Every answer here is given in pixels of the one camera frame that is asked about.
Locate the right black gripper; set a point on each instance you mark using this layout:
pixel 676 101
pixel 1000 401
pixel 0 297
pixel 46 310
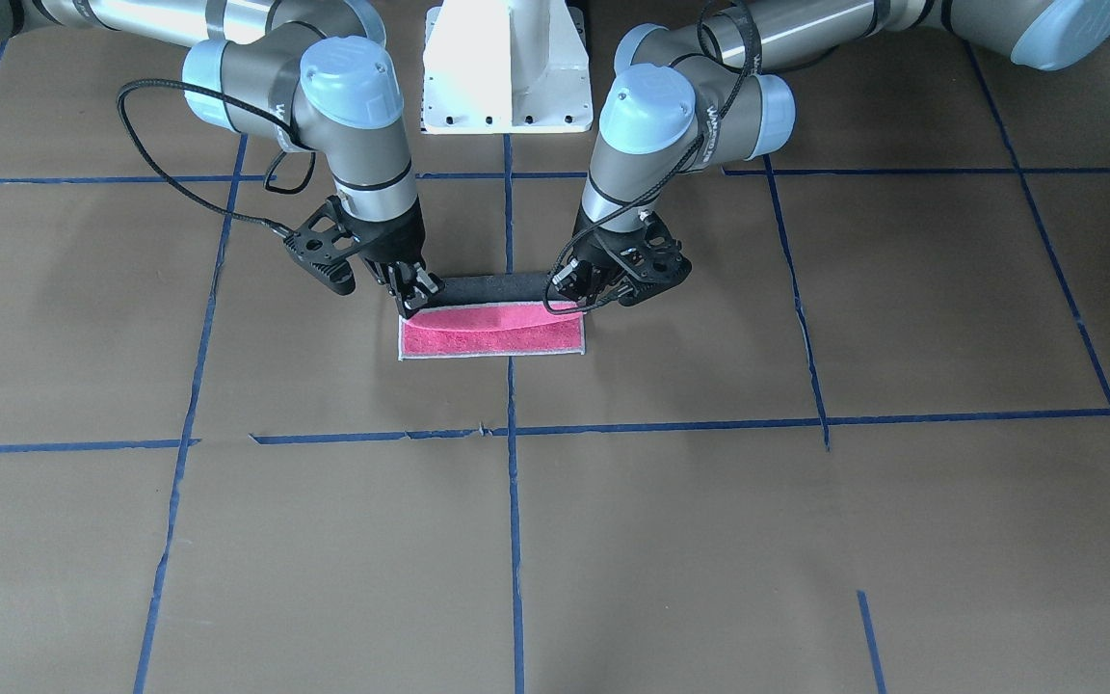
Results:
pixel 394 245

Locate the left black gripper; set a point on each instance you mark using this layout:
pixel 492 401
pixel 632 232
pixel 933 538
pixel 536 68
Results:
pixel 597 253

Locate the pink towel grey back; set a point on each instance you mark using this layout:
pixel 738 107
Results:
pixel 499 315

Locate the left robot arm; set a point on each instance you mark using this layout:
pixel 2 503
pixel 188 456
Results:
pixel 714 93

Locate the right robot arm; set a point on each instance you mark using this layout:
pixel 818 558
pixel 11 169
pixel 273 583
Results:
pixel 316 77

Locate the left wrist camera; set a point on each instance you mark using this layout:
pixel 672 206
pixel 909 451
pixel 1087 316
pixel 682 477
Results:
pixel 652 261

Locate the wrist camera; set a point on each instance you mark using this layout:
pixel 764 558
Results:
pixel 323 246
pixel 652 261

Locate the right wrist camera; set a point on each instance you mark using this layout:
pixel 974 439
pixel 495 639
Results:
pixel 323 246

